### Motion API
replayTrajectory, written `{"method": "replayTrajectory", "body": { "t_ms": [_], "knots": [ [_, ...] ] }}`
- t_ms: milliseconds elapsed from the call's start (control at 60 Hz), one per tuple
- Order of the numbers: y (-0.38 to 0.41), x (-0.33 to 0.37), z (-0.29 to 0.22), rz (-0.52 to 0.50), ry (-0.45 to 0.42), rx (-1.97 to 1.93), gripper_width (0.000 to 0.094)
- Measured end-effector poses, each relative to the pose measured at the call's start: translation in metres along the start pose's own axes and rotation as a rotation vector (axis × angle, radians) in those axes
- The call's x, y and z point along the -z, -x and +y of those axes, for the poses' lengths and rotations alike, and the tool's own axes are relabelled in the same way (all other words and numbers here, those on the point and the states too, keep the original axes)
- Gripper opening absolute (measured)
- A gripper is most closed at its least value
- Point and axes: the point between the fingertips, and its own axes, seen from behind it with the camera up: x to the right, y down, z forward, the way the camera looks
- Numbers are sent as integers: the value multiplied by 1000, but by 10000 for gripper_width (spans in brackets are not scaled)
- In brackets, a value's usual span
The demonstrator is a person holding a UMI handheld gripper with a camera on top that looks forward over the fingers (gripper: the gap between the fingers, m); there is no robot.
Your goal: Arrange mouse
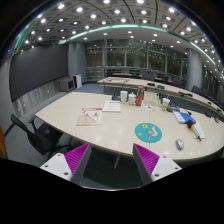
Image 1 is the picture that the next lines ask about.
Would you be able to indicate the black office chair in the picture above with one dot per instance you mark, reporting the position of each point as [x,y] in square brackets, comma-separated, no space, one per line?
[44,139]

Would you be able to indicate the green and white drink cup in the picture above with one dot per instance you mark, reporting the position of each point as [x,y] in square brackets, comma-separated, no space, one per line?
[165,103]

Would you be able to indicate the colourful flat paper sheet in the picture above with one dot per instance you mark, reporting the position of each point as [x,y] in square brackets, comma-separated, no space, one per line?
[150,107]

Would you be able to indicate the round teal mouse pad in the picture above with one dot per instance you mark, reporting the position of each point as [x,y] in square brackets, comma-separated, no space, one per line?
[148,132]

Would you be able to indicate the grey box cabinet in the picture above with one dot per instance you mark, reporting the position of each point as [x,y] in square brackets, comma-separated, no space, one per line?
[67,85]

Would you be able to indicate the red bottle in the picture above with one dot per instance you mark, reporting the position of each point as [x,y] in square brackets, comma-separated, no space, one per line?
[139,95]

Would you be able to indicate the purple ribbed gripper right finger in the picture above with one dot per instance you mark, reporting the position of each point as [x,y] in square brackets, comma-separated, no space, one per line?
[151,166]

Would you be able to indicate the blue book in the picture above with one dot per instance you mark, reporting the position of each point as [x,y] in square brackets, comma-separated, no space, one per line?
[183,118]

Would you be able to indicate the white kettle jug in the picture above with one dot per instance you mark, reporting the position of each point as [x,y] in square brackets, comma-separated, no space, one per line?
[131,99]

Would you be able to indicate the black and yellow tool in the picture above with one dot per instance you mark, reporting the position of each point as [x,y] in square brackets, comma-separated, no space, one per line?
[191,127]

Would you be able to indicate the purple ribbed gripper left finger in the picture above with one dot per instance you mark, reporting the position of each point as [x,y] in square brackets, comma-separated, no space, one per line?
[69,166]

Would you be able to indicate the grey computer mouse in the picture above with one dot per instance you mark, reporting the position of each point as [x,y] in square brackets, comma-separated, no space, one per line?
[179,144]

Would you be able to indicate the white paper booklet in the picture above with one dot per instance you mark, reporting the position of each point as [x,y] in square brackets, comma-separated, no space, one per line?
[112,106]

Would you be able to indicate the large dark wall screen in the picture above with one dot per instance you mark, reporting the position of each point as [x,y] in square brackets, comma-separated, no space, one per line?
[35,67]

